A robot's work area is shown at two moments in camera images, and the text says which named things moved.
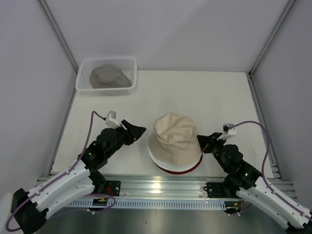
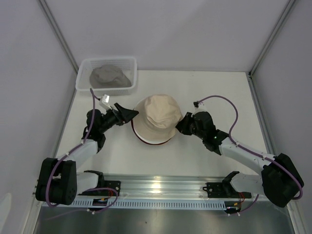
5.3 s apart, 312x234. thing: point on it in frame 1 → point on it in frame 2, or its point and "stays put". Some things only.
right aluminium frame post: [289, 6] stays put
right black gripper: [204, 141] → [183, 128]
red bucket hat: [182, 171] → [145, 142]
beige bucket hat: [174, 140] → [158, 116]
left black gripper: [134, 133] → [127, 114]
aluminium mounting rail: [171, 187] stays put
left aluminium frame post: [49, 16] stays put
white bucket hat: [177, 168] → [148, 141]
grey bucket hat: [108, 76] stays put
